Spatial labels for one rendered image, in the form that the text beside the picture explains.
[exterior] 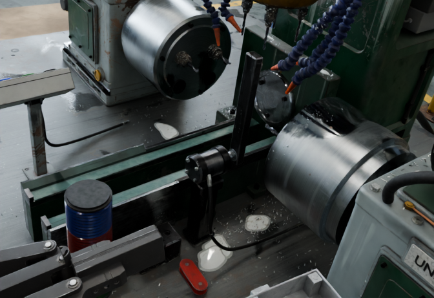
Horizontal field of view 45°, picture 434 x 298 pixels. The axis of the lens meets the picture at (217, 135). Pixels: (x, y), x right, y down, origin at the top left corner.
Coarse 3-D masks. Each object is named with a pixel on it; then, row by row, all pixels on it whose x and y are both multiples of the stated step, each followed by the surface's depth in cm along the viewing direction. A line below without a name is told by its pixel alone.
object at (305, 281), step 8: (312, 272) 70; (288, 280) 68; (296, 280) 68; (304, 280) 70; (312, 280) 68; (320, 280) 69; (272, 288) 67; (280, 288) 68; (288, 288) 69; (296, 288) 70; (304, 288) 70; (312, 288) 69; (320, 288) 70; (328, 288) 68; (256, 296) 65; (264, 296) 66; (272, 296) 68; (280, 296) 69; (288, 296) 70; (296, 296) 70; (304, 296) 70; (312, 296) 70; (320, 296) 70; (328, 296) 69; (336, 296) 67
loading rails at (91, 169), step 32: (224, 128) 134; (256, 128) 139; (96, 160) 116; (128, 160) 119; (160, 160) 122; (256, 160) 128; (32, 192) 107; (64, 192) 109; (128, 192) 111; (160, 192) 111; (224, 192) 127; (256, 192) 130; (32, 224) 109; (64, 224) 99; (128, 224) 110
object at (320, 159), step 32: (288, 128) 100; (320, 128) 98; (352, 128) 96; (384, 128) 99; (288, 160) 99; (320, 160) 95; (352, 160) 92; (384, 160) 92; (288, 192) 100; (320, 192) 94; (352, 192) 91; (320, 224) 96
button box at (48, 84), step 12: (48, 72) 114; (60, 72) 116; (0, 84) 109; (12, 84) 110; (24, 84) 111; (36, 84) 113; (48, 84) 114; (60, 84) 115; (72, 84) 117; (0, 96) 108; (12, 96) 110; (24, 96) 111; (36, 96) 112; (48, 96) 118; (0, 108) 112
